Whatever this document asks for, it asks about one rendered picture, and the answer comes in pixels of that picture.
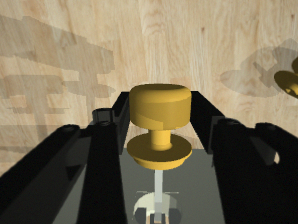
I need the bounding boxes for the yellow door knob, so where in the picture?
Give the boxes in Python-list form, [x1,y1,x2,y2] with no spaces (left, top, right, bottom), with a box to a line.
[127,84,192,221]

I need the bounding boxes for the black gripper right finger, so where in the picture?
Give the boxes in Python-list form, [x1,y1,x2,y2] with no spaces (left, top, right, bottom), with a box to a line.
[190,91,298,224]

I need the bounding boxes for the brass door knob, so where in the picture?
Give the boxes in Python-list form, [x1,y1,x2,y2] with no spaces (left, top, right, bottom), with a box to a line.
[274,57,298,99]

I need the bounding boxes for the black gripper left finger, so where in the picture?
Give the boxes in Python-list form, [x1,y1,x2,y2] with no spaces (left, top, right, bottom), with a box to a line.
[0,92,130,224]

